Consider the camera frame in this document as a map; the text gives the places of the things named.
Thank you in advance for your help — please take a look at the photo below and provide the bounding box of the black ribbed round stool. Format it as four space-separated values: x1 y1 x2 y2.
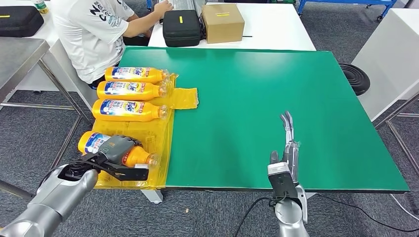
338 63 371 96

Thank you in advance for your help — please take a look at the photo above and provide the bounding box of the black zip case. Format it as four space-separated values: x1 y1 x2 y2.
0 5 45 38
163 9 202 48

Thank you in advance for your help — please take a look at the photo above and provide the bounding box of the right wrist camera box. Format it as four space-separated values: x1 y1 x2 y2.
267 161 295 199

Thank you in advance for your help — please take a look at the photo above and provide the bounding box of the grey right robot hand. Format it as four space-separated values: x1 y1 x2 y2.
270 111 300 184

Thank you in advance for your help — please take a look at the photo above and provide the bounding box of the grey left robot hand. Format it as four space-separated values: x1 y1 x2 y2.
98 134 143 165

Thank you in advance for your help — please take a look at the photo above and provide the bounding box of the steel table frame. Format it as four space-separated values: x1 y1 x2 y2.
373 91 419 179

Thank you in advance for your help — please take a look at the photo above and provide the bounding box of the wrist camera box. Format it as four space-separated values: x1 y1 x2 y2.
267 161 295 199
98 160 150 182

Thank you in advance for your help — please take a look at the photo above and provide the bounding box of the green work table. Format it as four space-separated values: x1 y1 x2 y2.
118 46 410 193

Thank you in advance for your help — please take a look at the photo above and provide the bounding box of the white floor cable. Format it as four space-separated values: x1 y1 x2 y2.
389 194 419 220

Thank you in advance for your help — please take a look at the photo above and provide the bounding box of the person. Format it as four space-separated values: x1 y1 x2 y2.
50 0 174 89

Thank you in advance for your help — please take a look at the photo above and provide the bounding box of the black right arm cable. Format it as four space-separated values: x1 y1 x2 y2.
234 196 274 237

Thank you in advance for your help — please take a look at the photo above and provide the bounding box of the steel table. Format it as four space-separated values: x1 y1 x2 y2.
0 38 94 202

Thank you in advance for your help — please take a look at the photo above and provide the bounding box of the green capped bottle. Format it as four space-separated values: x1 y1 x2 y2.
33 0 50 14

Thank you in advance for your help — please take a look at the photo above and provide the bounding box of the orange detergent bottle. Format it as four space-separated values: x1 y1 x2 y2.
77 130 161 168
96 80 168 101
91 99 169 122
104 67 170 85

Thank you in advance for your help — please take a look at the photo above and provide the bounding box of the black floor cable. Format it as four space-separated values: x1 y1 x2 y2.
317 193 419 234

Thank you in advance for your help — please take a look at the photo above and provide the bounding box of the white desk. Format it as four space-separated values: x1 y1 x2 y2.
0 0 99 110

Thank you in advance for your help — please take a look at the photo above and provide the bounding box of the brown cardboard box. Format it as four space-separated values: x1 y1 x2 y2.
201 3 246 44

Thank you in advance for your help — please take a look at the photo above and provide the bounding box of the blue cart frame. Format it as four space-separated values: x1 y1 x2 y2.
296 0 398 21

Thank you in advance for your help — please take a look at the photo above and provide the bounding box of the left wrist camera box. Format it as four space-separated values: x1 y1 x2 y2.
98 160 150 182

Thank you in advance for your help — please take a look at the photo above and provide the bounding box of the yellow taped cardboard sheet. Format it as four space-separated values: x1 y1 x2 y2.
93 73 199 191

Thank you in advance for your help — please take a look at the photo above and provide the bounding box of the white side table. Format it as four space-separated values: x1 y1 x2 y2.
351 8 419 121

